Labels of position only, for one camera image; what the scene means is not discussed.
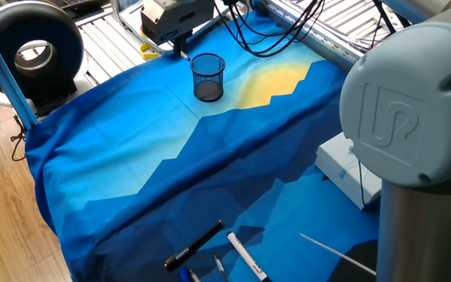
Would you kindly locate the blue mountain print cloth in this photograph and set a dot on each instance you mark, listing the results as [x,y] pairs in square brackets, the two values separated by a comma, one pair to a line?
[131,156]

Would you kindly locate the light blue gift box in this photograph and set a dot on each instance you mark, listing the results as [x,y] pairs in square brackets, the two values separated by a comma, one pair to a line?
[339,164]

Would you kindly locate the long black pen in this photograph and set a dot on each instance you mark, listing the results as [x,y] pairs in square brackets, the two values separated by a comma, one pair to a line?
[194,246]

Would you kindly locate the grey Schunk gripper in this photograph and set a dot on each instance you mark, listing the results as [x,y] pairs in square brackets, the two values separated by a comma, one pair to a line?
[174,17]

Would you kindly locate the white marker blue cap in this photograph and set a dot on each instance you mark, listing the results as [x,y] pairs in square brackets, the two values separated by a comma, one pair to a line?
[183,275]

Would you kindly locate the black mesh pen holder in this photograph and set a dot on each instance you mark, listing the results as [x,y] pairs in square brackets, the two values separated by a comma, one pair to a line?
[208,92]

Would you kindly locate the blue frame post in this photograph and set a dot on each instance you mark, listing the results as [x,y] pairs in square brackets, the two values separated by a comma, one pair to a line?
[2,70]

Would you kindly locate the aluminium table rail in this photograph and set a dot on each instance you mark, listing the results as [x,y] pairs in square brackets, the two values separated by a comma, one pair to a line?
[311,43]

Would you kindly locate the white marker black cap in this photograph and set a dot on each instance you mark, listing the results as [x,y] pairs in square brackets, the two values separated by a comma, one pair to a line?
[245,254]

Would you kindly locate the black and silver gel pen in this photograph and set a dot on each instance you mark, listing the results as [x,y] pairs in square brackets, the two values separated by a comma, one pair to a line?
[185,56]

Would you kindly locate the yellow plastic hook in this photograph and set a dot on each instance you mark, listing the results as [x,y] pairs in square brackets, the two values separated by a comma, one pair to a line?
[144,51]

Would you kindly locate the thin grey pen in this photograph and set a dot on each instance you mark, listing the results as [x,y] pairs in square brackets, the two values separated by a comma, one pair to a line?
[194,276]
[219,267]

